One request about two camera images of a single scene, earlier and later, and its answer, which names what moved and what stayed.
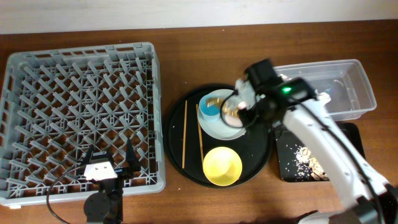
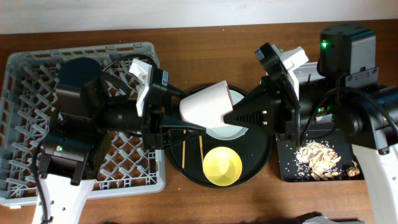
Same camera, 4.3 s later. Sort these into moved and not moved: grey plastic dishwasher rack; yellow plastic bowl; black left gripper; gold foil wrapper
Moved: black left gripper; gold foil wrapper
Not moved: grey plastic dishwasher rack; yellow plastic bowl
